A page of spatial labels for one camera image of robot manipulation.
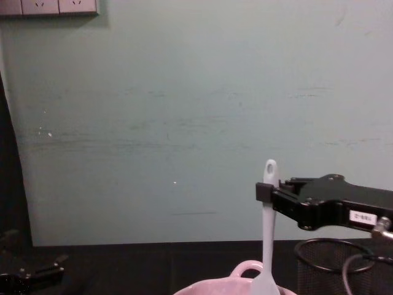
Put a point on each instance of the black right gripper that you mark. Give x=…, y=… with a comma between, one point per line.
x=337, y=192

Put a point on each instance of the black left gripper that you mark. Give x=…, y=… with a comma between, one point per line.
x=13, y=282

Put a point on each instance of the pale grey silicone spatula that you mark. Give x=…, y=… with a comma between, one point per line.
x=267, y=233

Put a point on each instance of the black hanging cloth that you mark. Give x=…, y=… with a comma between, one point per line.
x=12, y=172

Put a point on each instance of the black table cloth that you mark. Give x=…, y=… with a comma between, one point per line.
x=138, y=267

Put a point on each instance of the white wall socket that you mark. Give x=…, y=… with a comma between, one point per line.
x=40, y=6
x=78, y=6

